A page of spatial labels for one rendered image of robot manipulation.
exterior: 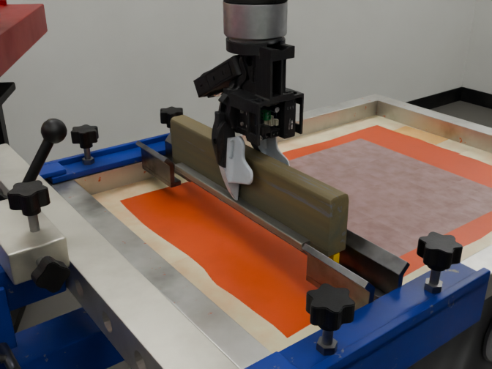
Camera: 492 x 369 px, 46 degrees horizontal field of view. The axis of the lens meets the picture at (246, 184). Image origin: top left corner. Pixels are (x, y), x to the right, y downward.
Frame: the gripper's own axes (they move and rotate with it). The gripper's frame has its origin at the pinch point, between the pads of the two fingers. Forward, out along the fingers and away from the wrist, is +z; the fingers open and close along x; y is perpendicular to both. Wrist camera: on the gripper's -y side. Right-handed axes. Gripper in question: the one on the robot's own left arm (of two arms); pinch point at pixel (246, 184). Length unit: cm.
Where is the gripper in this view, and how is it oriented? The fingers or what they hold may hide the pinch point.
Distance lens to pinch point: 78.5
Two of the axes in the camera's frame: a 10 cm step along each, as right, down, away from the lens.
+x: 8.0, -2.6, 5.4
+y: 6.0, 3.4, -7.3
